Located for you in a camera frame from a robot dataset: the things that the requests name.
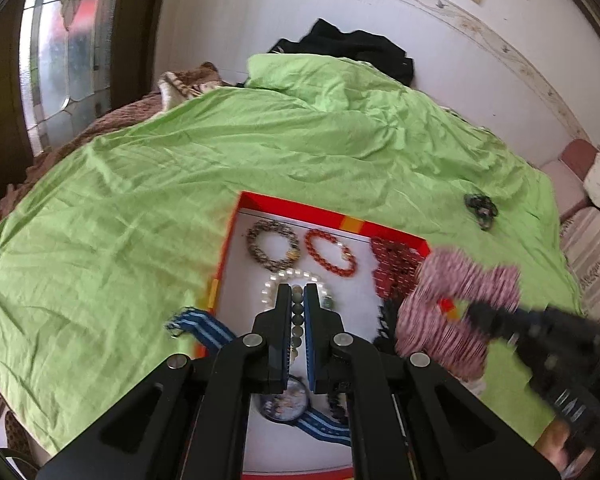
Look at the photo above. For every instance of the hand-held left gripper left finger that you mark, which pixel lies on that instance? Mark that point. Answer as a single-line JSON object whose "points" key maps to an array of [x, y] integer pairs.
{"points": [[282, 310]]}

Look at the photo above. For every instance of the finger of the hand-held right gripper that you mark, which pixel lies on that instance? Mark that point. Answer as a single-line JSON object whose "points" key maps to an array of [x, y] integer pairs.
{"points": [[505, 321]]}

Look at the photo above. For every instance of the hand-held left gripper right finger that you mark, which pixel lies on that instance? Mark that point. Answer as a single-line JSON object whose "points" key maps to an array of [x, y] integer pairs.
{"points": [[311, 310]]}

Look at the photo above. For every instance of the red cardboard box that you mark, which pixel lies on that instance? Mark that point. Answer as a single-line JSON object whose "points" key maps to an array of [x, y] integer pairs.
{"points": [[350, 295]]}

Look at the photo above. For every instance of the pink striped scrunchie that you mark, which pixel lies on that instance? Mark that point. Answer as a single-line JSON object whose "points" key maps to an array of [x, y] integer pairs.
{"points": [[430, 320]]}

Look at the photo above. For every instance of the person's right hand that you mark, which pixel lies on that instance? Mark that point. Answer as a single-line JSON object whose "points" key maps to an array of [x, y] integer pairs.
{"points": [[555, 442]]}

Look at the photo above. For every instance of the dark red dotted scrunchie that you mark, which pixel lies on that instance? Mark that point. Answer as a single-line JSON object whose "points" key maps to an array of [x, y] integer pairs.
{"points": [[392, 265]]}

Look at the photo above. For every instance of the striped sofa cover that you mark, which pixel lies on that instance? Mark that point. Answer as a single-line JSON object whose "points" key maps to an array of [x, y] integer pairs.
{"points": [[592, 255]]}

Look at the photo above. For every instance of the pink sofa cushion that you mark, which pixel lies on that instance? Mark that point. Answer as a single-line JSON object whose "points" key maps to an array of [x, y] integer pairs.
{"points": [[567, 165]]}

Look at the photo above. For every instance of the green bed sheet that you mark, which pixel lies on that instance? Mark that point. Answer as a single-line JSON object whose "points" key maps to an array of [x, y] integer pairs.
{"points": [[130, 210]]}

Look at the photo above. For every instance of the leopard print cloth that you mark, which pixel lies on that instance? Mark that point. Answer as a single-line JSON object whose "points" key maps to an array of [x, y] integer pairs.
{"points": [[180, 85]]}

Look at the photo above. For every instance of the brown quilted blanket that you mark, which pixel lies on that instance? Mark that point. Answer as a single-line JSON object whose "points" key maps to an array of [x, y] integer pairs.
{"points": [[110, 115]]}

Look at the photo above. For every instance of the black clothing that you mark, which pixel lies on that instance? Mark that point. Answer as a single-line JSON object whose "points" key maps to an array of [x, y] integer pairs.
{"points": [[350, 45]]}

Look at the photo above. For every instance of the brown patterned rug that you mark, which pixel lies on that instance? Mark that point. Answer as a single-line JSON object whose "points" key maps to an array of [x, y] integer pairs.
{"points": [[17, 435]]}

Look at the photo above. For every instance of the stained glass window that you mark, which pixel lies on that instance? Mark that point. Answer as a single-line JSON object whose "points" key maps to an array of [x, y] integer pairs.
{"points": [[60, 60]]}

